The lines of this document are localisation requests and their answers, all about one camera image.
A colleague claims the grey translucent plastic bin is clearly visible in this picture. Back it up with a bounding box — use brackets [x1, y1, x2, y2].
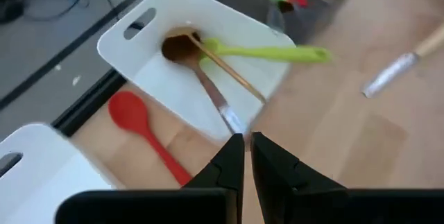
[194, 0, 330, 44]

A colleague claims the white plastic bin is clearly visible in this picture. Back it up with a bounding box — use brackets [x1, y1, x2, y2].
[96, 0, 296, 145]
[0, 123, 119, 224]

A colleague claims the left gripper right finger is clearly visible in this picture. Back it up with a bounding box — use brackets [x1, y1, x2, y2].
[250, 132, 348, 224]

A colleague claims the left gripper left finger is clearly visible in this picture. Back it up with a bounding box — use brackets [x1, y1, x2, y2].
[182, 132, 246, 224]

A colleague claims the small light wooden spoon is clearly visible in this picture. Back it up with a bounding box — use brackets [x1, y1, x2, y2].
[164, 26, 268, 105]

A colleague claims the red silicone spoon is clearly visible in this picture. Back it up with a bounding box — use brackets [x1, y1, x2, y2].
[108, 90, 194, 187]

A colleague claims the large dark wooden spoon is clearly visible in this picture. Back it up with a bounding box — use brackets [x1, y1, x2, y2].
[161, 33, 249, 137]

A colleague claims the cream-handled table knife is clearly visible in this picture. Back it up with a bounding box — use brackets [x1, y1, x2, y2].
[360, 22, 444, 99]

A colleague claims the green silicone spoon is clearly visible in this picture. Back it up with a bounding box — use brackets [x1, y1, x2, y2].
[200, 37, 333, 64]

